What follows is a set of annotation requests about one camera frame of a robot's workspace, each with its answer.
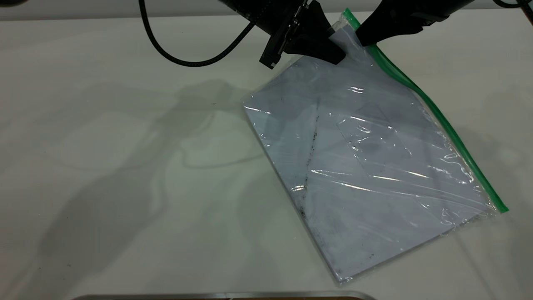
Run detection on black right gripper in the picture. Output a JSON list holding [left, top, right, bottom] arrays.
[[356, 0, 476, 47]]

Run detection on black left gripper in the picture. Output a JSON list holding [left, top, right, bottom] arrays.
[[220, 0, 347, 70]]

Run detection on transparent zip bag green zipper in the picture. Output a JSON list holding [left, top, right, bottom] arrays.
[[243, 8, 509, 285]]

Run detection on silver metal rim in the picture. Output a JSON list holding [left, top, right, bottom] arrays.
[[71, 290, 378, 300]]

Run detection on thin black cable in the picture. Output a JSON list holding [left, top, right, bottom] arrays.
[[493, 0, 533, 10]]

